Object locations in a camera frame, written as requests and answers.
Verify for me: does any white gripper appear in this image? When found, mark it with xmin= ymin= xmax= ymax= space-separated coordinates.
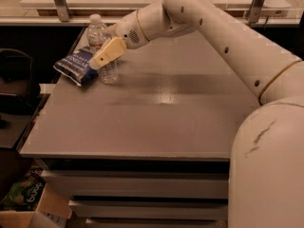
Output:
xmin=89 ymin=11 xmax=148 ymax=69

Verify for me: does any clear plastic water bottle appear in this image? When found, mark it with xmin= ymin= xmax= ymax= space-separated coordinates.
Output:
xmin=86 ymin=14 xmax=119 ymax=85

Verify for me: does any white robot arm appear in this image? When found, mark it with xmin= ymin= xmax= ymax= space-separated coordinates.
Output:
xmin=90 ymin=0 xmax=304 ymax=228

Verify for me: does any blue chip bag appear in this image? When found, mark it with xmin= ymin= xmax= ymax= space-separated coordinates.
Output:
xmin=53 ymin=46 xmax=98 ymax=86

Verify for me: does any green snack bag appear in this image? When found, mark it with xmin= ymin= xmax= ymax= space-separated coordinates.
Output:
xmin=3 ymin=167 xmax=46 ymax=211

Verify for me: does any black chair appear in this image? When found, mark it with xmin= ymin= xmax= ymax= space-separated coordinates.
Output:
xmin=0 ymin=47 xmax=41 ymax=116

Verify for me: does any grey drawer cabinet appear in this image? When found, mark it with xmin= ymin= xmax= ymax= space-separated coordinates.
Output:
xmin=21 ymin=32 xmax=257 ymax=228

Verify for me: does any cardboard box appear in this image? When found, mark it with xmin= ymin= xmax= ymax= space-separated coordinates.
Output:
xmin=0 ymin=184 xmax=72 ymax=228

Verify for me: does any metal shelf bracket left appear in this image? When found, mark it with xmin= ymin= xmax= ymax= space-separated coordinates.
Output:
xmin=53 ymin=0 xmax=70 ymax=22

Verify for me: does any metal shelf bracket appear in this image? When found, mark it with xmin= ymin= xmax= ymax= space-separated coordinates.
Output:
xmin=53 ymin=0 xmax=70 ymax=22
xmin=246 ymin=0 xmax=265 ymax=24

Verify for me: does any metal shelf bracket right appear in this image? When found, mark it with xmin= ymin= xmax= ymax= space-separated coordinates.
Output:
xmin=246 ymin=0 xmax=265 ymax=24

